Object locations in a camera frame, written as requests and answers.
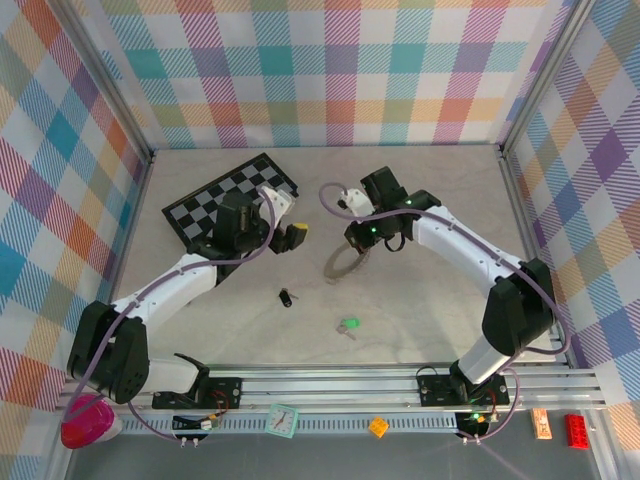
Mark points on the round metal keyring disc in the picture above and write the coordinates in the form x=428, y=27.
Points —
x=335, y=272

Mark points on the key with black tag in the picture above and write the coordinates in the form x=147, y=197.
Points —
x=285, y=299

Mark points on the key with green tag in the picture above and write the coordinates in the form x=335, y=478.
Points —
x=350, y=324

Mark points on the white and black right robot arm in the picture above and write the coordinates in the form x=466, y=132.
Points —
x=465, y=240

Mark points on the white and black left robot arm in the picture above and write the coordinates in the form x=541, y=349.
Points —
x=165, y=285

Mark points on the black and grey chessboard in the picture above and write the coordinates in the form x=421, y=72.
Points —
x=240, y=175

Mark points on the orange toy brick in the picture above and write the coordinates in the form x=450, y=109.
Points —
x=378, y=427

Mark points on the teal square clock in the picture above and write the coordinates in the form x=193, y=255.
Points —
x=281, y=421

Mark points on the small black electronics board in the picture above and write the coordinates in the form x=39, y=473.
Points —
x=187, y=424
x=472, y=427

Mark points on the pink plastic cup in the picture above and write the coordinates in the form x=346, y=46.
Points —
x=85, y=422

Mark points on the large red toy brick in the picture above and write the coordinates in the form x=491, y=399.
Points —
x=577, y=431

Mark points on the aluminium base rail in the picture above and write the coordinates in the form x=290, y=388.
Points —
x=325, y=387

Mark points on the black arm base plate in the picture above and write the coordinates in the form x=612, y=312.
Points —
x=227, y=392
x=435, y=392

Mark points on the aluminium frame post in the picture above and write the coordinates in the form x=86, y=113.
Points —
x=547, y=75
x=107, y=82

